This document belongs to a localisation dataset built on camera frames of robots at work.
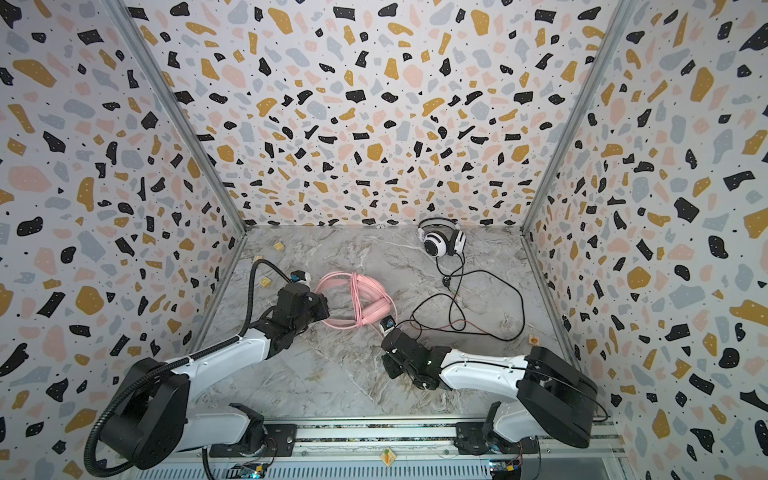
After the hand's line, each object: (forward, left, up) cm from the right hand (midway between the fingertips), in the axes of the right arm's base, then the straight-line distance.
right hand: (383, 348), depth 84 cm
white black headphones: (+41, -19, +3) cm, 45 cm away
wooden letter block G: (+25, +43, -4) cm, 49 cm away
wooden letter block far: (+42, +43, -6) cm, 60 cm away
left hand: (+14, +17, +6) cm, 22 cm away
